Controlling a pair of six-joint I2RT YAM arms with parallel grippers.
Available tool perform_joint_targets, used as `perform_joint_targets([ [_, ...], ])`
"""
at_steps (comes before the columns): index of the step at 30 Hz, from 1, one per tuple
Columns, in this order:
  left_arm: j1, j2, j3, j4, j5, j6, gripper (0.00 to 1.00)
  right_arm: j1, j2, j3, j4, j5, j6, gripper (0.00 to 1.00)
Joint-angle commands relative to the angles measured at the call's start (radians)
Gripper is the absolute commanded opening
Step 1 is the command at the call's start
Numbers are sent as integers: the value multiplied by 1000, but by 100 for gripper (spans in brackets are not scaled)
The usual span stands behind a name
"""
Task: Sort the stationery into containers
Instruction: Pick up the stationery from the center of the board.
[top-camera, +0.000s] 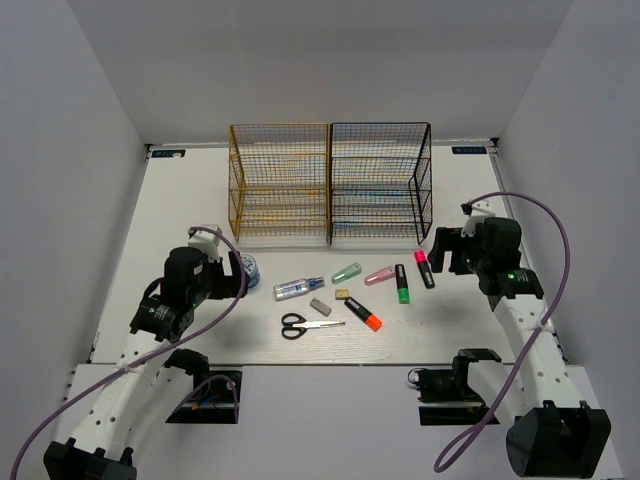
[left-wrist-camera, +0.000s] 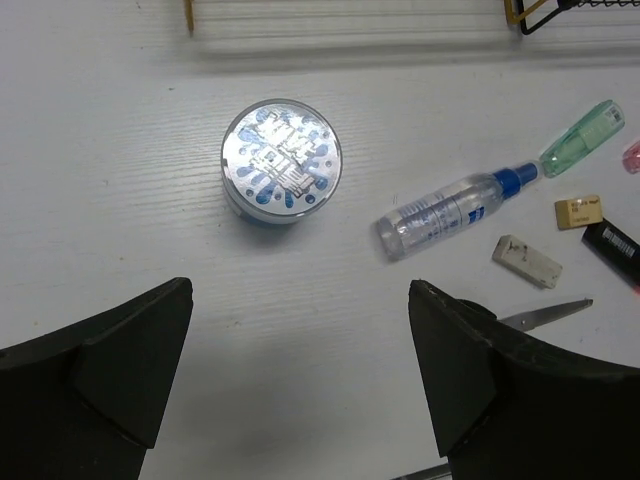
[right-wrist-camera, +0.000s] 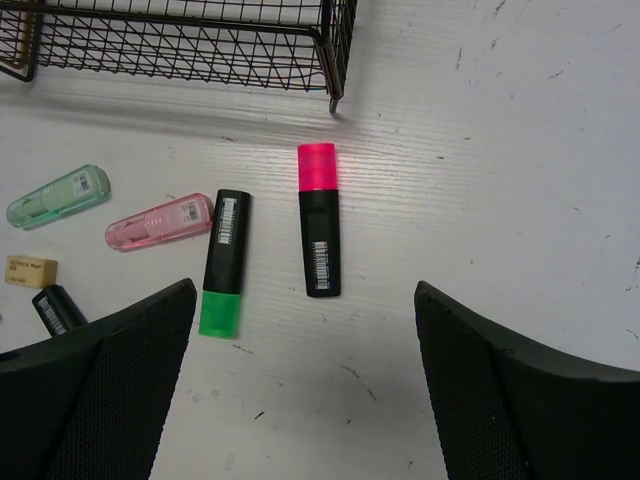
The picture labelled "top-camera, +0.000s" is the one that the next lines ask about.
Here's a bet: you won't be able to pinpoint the small beige eraser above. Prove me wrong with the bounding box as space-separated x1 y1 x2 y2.
335 289 350 300

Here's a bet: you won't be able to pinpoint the orange black highlighter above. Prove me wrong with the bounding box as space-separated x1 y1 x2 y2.
344 297 382 332

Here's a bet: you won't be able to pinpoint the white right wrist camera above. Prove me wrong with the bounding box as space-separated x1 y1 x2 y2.
460 200 496 238

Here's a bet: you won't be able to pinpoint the gold wire mesh basket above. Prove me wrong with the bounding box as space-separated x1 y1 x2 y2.
228 123 331 242

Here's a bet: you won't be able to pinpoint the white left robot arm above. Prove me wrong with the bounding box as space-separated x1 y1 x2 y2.
43 245 247 479

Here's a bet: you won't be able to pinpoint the grey white eraser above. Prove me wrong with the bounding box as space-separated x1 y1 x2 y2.
310 298 332 317

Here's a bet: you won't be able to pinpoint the pink black highlighter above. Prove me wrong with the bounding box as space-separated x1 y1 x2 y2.
414 250 435 289

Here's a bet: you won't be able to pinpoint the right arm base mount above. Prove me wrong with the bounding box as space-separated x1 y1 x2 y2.
407 368 488 426

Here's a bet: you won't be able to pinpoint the green correction tape dispenser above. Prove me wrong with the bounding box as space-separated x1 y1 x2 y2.
331 263 362 285

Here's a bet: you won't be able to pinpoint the black wire mesh basket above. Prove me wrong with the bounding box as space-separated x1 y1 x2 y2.
328 122 433 245

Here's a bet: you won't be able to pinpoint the round blue white tape tin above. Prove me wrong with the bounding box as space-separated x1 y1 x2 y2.
241 254 261 289

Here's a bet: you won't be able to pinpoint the black handled scissors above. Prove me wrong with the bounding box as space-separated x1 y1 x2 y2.
281 313 345 340

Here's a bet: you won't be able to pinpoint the green black highlighter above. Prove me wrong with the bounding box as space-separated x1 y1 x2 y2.
394 264 410 304

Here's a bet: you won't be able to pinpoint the pink correction tape dispenser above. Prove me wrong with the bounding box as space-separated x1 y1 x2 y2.
364 266 396 286

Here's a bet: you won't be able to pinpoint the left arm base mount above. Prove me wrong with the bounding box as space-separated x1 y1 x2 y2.
166 369 243 425

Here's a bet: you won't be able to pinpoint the left blue table label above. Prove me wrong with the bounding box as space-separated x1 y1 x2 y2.
151 149 186 158

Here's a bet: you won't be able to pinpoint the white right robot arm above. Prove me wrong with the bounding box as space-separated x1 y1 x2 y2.
428 217 611 479

